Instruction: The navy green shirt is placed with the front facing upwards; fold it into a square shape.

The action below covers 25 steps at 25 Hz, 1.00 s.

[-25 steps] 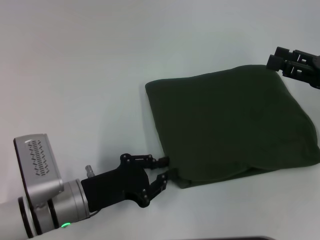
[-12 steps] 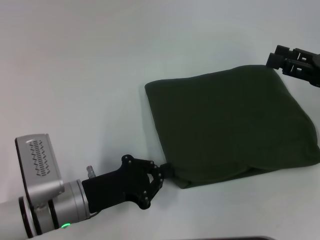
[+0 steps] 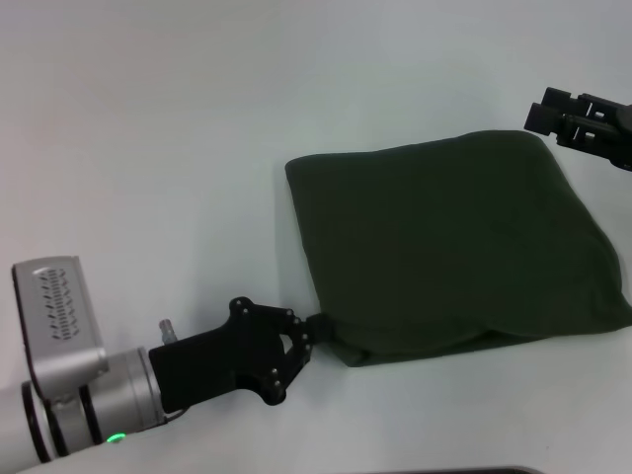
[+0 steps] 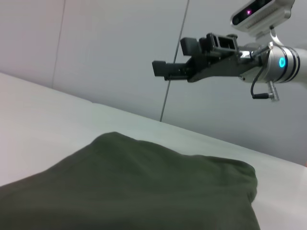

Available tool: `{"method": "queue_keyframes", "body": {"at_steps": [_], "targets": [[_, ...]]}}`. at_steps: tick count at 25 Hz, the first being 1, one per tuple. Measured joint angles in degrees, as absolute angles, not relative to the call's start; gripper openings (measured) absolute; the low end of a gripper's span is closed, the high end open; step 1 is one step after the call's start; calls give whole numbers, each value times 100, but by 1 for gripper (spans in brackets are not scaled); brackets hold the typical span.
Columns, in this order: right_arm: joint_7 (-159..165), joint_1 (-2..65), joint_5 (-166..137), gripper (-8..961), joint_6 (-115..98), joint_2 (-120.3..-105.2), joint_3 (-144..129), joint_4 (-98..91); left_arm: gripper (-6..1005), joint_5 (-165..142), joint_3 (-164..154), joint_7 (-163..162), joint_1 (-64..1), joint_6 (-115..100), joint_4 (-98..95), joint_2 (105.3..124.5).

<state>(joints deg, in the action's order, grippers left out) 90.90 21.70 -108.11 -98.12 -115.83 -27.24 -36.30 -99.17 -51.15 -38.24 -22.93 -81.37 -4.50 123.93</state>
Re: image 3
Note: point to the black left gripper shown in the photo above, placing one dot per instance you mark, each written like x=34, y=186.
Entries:
x=217, y=360

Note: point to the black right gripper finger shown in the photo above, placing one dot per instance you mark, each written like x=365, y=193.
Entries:
x=577, y=131
x=577, y=101

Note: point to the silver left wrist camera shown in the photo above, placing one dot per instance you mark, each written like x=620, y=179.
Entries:
x=59, y=316

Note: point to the dark green printed T-shirt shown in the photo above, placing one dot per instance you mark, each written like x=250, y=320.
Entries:
x=444, y=237

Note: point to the small silver left gripper plug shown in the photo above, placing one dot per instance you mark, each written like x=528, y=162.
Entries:
x=168, y=331

